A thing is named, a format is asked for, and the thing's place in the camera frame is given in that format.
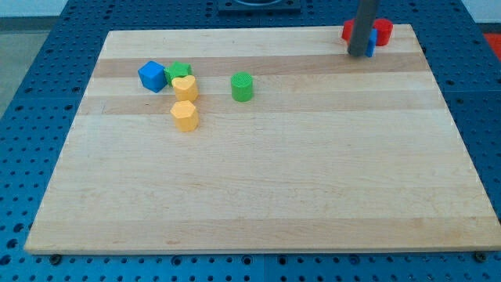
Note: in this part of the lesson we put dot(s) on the green cylinder block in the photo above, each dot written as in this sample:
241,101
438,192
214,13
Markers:
242,86

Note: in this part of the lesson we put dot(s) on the red block behind rod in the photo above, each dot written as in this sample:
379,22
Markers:
347,29

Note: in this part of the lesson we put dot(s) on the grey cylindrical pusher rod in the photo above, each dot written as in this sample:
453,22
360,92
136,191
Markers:
363,25

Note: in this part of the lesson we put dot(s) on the light wooden board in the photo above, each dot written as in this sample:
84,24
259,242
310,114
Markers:
332,153

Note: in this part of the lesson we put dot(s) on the red cylinder block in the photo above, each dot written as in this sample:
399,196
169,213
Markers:
384,29

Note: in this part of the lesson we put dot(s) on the blue block behind rod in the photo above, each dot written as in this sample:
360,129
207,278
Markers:
371,43

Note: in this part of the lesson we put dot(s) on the green star block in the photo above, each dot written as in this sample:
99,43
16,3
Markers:
177,70

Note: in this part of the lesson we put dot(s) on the yellow hexagon block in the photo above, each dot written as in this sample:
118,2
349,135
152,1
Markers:
185,116

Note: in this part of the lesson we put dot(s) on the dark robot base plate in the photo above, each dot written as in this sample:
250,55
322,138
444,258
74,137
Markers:
258,6

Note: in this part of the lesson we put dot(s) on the yellow heart block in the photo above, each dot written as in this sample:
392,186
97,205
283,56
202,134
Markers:
185,88

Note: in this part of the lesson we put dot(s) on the blue cube block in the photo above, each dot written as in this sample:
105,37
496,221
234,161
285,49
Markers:
152,77

